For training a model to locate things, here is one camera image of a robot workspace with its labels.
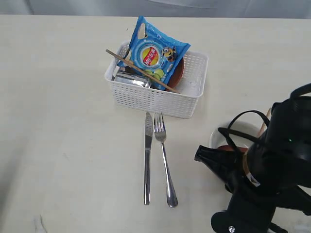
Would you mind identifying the brown wooden plate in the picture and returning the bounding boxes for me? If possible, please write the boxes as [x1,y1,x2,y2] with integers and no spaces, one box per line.
[167,58,184,88]

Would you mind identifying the brown wooden spoon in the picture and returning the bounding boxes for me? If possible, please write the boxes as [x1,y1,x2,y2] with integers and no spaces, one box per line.
[217,145,248,153]

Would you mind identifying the white perforated plastic basket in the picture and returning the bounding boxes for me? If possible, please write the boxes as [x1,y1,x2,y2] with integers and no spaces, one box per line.
[104,50,208,119]

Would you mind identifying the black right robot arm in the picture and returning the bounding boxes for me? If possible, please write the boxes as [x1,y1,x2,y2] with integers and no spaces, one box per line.
[194,96,311,233]

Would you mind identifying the silver metal fork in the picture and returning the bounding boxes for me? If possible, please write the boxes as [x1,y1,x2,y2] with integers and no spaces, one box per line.
[154,113,178,208]

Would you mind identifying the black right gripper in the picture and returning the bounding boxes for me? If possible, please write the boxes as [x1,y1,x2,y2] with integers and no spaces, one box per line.
[194,145,277,233]

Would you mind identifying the white ceramic bowl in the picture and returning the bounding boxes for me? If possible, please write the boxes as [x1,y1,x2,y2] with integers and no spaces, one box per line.
[209,120,268,151]

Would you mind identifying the silver table knife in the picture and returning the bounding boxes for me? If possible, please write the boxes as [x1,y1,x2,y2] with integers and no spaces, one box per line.
[144,112,153,205]

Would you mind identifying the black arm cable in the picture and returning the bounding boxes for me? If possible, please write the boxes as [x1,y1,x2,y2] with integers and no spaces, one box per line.
[217,83,311,161]

